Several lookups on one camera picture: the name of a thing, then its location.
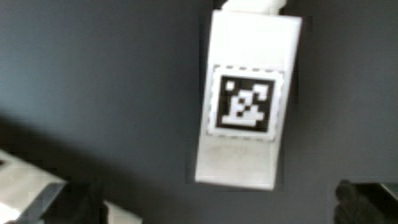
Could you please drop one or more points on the white table leg with tag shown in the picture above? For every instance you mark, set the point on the white table leg with tag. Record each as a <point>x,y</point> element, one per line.
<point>248,69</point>

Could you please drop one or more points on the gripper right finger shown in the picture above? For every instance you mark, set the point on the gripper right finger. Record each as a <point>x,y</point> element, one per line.
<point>366,203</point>

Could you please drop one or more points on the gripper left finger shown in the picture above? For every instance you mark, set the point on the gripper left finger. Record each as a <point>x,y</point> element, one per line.
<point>67,204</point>

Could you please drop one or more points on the white square tabletop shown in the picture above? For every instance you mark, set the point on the white square tabletop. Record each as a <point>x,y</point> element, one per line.
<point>23,180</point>

